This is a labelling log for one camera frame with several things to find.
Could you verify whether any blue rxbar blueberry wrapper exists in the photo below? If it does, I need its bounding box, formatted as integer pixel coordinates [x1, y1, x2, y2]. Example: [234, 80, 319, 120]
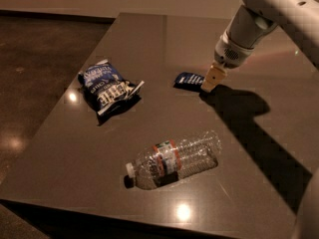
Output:
[174, 72, 204, 90]

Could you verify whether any clear plastic water bottle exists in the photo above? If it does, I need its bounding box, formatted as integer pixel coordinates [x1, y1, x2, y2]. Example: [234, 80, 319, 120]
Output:
[124, 130, 221, 190]

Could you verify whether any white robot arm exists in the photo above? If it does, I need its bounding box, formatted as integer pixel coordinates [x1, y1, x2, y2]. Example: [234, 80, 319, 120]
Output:
[201, 0, 319, 93]

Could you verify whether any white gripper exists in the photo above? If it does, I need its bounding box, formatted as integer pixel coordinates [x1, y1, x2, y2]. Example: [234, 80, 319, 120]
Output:
[201, 32, 253, 93]

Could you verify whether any blue kettle chips bag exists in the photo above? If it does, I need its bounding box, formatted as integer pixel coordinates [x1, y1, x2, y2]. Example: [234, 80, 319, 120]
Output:
[78, 60, 145, 124]

